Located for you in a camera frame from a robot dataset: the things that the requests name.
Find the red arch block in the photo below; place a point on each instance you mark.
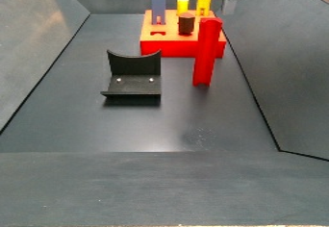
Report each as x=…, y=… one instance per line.
x=208, y=40

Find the blue arch block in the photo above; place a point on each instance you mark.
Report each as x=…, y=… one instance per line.
x=158, y=12

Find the red peg board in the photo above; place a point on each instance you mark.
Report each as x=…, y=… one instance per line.
x=164, y=37

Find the yellow cylinder peg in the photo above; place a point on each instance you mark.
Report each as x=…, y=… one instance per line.
x=182, y=6

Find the brown pentagon peg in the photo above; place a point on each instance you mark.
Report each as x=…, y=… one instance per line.
x=186, y=23

